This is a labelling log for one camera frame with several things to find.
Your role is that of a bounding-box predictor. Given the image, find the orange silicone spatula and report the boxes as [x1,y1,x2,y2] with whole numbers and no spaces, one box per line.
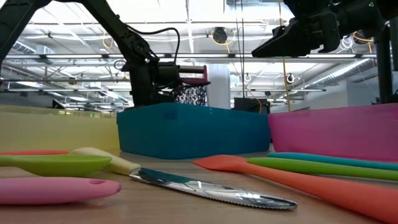
[192,154,398,224]

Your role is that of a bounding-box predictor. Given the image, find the red silicone spatula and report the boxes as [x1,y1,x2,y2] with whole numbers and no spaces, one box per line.
[0,149,71,156]

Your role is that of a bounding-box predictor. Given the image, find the pink plastic bin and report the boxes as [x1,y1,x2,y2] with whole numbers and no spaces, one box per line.
[267,103,398,163]

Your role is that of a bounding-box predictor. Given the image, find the black monitor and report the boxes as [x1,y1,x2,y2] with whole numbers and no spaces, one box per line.
[233,97,271,115]

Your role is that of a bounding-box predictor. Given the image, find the green silicone spatula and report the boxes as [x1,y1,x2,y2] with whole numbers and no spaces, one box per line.
[245,157,398,182]

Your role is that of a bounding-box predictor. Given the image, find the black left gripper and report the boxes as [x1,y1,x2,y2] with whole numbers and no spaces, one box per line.
[127,58,175,108]

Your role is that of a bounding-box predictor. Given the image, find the pink silicone spatula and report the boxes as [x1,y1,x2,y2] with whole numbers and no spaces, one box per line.
[0,176,123,206]

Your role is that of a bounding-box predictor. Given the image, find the cream-handled steel knife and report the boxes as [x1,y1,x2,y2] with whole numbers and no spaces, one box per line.
[68,146,299,210]

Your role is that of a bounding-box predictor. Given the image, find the lime green spoon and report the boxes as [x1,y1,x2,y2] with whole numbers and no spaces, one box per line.
[0,154,113,179]

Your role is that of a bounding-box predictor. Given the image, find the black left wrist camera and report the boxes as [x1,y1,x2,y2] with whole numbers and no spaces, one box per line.
[155,61,182,90]

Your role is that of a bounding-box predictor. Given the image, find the black hanging cables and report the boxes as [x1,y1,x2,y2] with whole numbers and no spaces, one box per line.
[234,0,246,99]

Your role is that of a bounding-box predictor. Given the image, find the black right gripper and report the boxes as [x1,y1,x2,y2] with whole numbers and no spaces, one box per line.
[251,11,342,58]

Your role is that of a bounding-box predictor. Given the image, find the yellow plastic bin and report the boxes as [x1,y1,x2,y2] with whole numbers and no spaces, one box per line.
[0,105,121,154]

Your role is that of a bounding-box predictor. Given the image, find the black ceiling cable reel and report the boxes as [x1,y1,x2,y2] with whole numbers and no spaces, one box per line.
[212,27,228,45]
[353,29,374,45]

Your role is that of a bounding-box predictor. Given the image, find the blue plastic bin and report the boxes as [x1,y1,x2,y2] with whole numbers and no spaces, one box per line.
[116,102,271,161]

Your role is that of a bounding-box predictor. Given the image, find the steel box grater red handle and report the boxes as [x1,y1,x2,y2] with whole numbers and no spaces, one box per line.
[173,64,211,107]

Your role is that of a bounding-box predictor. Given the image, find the black aluminium rig frame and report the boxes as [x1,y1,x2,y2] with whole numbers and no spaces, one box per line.
[374,18,398,105]

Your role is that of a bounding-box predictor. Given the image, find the white pillar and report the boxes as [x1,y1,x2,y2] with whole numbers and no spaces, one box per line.
[207,63,232,110]

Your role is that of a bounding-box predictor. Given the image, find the long ceiling light bar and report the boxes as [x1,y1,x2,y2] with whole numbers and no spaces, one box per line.
[0,53,377,60]

